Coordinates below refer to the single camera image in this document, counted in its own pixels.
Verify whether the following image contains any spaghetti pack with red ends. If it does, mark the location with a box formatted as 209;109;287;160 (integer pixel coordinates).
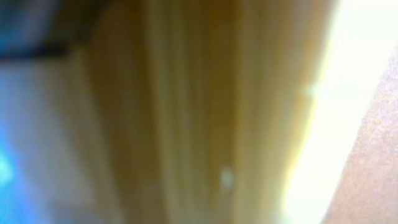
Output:
77;0;398;224

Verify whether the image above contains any white barcode scanner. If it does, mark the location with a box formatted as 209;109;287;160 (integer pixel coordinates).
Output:
1;1;105;223

